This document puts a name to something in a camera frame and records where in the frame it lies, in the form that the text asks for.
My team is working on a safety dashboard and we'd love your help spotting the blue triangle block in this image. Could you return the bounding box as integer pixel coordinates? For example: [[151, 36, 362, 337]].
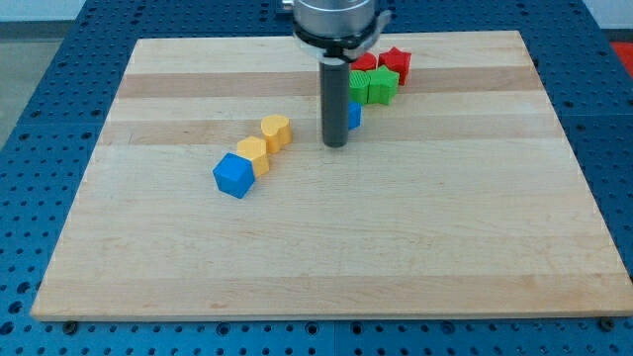
[[348, 102, 363, 131]]

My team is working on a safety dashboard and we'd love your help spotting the green star block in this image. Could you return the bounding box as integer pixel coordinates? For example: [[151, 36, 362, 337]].
[[367, 65, 400, 105]]

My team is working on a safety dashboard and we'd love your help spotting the red star block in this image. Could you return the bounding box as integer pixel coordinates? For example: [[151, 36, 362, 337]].
[[378, 46, 411, 86]]

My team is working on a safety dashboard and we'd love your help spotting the yellow heart block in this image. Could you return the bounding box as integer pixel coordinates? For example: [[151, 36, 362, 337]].
[[260, 115, 293, 153]]

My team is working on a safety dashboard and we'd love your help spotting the red round block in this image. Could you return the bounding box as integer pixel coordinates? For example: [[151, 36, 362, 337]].
[[350, 52, 378, 71]]

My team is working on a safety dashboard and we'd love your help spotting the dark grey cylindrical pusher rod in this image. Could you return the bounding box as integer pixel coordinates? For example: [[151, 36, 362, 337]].
[[319, 63, 350, 148]]

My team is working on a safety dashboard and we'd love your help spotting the green round block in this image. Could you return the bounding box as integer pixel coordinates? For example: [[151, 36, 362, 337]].
[[349, 70, 370, 105]]

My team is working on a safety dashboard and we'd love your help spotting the blue cube block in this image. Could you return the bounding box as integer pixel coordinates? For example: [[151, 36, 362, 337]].
[[213, 153, 255, 199]]

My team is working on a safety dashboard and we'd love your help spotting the wooden board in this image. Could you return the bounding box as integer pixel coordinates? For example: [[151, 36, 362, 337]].
[[31, 31, 632, 321]]

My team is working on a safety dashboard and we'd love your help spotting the yellow pentagon block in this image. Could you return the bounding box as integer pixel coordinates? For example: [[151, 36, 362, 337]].
[[236, 136, 270, 178]]

